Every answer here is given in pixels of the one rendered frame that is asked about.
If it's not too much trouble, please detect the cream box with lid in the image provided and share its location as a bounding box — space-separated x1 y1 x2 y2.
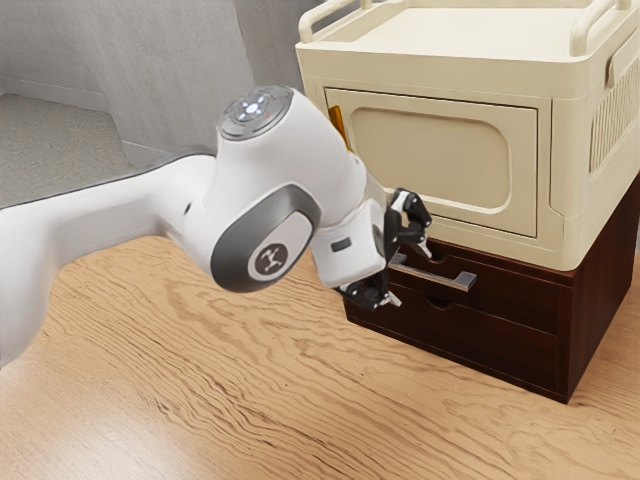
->
294 0 640 275

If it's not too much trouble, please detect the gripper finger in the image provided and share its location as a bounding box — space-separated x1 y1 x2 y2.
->
338 272 402 311
389 187 433 259

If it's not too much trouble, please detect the dark brown drawer cabinet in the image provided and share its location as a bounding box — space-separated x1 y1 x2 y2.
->
341 177 640 405

